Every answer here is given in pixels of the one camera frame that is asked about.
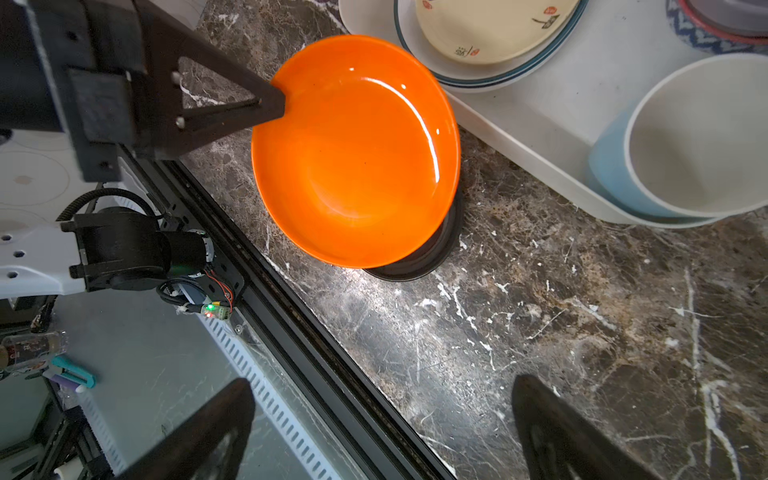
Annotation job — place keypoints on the white plastic bin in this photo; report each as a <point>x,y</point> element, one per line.
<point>548,121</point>

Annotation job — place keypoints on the black bowl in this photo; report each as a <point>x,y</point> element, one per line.
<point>431,254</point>

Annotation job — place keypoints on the white plate teal line rim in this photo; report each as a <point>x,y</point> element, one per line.
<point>472,77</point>

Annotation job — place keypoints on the light blue mug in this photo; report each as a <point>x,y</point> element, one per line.
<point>695,145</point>

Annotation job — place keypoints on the orange bowl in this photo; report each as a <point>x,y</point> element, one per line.
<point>364,165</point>

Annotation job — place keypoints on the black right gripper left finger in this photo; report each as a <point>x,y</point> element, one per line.
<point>210,444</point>

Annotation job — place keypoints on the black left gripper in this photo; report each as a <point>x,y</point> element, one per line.
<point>66,67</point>

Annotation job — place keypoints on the purple bowl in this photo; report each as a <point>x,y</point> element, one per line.
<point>743,17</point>

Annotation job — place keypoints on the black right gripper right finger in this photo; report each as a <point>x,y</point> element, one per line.
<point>558,443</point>

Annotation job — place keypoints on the yellow plate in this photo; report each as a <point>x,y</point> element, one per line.
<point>486,32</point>

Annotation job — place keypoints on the red patterned bowl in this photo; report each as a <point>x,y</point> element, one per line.
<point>691,28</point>

